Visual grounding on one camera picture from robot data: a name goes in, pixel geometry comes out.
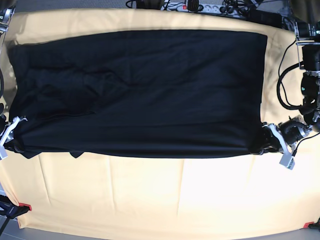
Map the yellow table cloth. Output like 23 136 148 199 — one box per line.
0 8 320 240

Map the black power brick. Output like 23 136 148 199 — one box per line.
247 9 282 28

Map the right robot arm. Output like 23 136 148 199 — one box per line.
0 0 27 160

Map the red black clamp left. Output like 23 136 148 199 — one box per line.
0 195 32 220

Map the white power strip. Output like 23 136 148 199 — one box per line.
161 0 244 18

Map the red black clamp right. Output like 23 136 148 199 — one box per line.
303 218 320 231

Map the red black clamp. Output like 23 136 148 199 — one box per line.
0 195 32 220
303 218 320 231

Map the black T-shirt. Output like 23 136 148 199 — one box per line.
8 29 268 159

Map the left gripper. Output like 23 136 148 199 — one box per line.
249 116 312 155

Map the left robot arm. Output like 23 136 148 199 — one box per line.
249 0 320 156

